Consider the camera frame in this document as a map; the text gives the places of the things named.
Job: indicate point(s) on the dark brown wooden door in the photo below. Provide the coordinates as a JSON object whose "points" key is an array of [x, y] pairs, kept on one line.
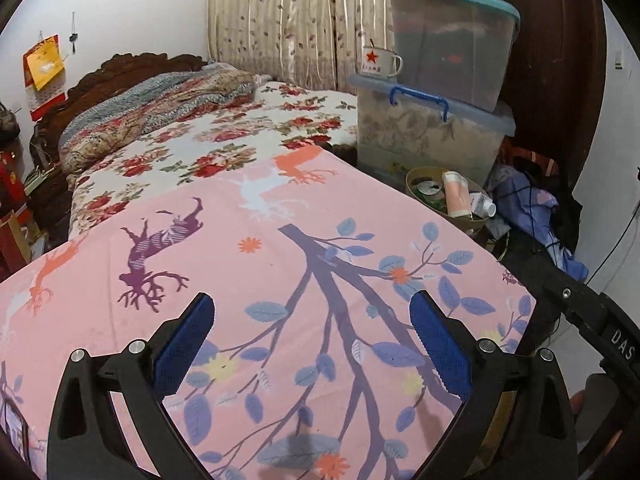
{"points": [[555, 80]]}

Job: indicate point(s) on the pile of dark clothes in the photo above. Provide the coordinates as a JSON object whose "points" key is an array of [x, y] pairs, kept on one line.
{"points": [[534, 196]]}

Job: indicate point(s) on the beige round trash bin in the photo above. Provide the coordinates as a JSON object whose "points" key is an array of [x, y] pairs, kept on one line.
{"points": [[470, 226]]}

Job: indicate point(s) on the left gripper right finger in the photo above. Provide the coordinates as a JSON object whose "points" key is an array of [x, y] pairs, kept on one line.
{"points": [[514, 420]]}

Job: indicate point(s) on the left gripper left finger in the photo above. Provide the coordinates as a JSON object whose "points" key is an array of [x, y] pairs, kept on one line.
{"points": [[86, 440]]}

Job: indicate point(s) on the green aluminium drink can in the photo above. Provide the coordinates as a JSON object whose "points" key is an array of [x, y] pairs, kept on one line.
{"points": [[431, 193]]}

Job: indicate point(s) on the yellow red wall calendar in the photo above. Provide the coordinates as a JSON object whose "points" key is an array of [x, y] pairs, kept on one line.
{"points": [[44, 77]]}

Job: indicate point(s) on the bottom clear storage box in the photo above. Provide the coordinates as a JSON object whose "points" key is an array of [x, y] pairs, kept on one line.
{"points": [[401, 128]]}

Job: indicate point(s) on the beige leaf print curtain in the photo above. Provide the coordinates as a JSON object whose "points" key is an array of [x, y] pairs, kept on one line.
{"points": [[315, 44]]}

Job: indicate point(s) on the folded patterned quilt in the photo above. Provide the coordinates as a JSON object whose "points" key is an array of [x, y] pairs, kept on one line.
{"points": [[151, 105]]}

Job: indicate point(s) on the person's right hand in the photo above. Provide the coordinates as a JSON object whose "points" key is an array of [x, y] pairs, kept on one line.
{"points": [[577, 402]]}

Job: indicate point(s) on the floral white bed sheet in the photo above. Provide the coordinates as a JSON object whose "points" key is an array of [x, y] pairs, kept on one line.
{"points": [[281, 118]]}

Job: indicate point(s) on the carved dark wooden headboard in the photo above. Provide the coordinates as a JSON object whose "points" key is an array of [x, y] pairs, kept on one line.
{"points": [[116, 75]]}

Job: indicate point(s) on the blue white milk carton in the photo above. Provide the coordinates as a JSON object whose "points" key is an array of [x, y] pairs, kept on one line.
{"points": [[482, 206]]}

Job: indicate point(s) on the pink tree print blanket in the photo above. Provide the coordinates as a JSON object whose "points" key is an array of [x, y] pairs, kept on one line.
{"points": [[312, 369]]}

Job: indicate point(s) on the middle teal lid storage box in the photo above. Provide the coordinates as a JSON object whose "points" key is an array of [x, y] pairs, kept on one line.
{"points": [[456, 49]]}

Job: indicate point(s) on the white red star enamel mug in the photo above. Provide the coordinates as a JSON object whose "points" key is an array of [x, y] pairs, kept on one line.
{"points": [[380, 63]]}

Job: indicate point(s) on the orange capped pink bottle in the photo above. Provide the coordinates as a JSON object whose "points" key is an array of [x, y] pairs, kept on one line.
{"points": [[456, 189]]}

